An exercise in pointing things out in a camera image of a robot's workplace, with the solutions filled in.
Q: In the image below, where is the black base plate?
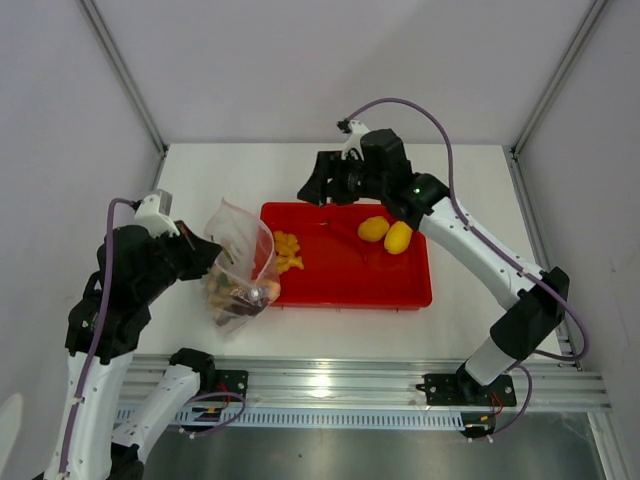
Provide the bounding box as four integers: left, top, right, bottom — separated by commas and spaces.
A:
415, 373, 517, 407
214, 369, 249, 405

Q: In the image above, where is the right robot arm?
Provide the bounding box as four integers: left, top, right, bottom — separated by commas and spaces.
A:
297, 126, 569, 405

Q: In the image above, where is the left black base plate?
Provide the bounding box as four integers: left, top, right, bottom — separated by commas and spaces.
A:
214, 369, 249, 405

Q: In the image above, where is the yellow lemon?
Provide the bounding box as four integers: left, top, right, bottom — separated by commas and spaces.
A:
383, 221, 413, 255
357, 216, 390, 243

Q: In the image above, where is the clear pink-dotted zip bag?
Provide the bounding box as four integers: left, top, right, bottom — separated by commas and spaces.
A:
204, 200, 280, 337

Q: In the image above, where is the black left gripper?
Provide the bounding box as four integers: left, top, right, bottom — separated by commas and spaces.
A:
138, 218, 222, 300

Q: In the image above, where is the orange ginger root piece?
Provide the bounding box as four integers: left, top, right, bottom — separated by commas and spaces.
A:
273, 231, 304, 275

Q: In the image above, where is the purple sweet potato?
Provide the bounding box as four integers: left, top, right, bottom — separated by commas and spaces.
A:
213, 280, 281, 327

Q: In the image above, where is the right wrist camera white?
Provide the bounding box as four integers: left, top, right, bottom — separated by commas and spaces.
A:
337, 119, 370, 161

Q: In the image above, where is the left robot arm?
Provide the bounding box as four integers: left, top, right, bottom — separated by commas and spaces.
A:
39, 221, 223, 479

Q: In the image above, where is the aluminium frame post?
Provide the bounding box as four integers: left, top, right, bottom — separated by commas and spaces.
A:
511, 0, 611, 160
77, 0, 167, 156

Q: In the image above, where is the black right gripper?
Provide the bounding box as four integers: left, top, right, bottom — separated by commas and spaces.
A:
295, 153, 385, 211

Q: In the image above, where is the right side aluminium rail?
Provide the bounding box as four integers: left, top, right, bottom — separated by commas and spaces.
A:
503, 147, 583, 356

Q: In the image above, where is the white slotted cable duct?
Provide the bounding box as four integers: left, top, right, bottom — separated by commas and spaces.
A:
114, 407, 464, 431

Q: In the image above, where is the yellow lemon right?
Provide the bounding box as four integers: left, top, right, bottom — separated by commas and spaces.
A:
383, 221, 413, 255

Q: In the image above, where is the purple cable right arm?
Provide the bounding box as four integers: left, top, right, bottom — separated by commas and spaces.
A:
344, 97, 592, 441

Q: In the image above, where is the left aluminium frame post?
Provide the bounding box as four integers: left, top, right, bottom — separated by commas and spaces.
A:
77, 0, 167, 156

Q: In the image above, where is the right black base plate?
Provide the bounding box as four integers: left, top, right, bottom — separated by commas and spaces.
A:
415, 373, 517, 407

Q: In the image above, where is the aluminium mounting rail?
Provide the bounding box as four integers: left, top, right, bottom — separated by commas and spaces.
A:
215, 356, 612, 413

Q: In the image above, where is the right aluminium frame post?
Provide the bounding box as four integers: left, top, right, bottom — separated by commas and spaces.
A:
511, 0, 611, 160

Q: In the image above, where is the yellow lemon left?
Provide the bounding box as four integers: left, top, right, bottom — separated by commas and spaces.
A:
357, 216, 390, 243

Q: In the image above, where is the red chili pepper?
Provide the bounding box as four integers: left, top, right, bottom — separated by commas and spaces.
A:
322, 220, 368, 264

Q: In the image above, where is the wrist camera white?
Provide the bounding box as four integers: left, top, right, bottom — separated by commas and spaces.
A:
134, 189, 180, 238
337, 119, 370, 161

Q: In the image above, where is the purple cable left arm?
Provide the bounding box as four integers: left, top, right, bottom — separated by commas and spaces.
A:
57, 197, 139, 480

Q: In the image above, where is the red plastic tray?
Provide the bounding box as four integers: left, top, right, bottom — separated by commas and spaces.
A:
260, 202, 433, 310

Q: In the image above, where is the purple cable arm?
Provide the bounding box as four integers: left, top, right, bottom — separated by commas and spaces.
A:
344, 97, 592, 441
57, 197, 139, 480

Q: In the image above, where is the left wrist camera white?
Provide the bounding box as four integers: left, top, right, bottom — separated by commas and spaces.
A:
134, 189, 180, 238

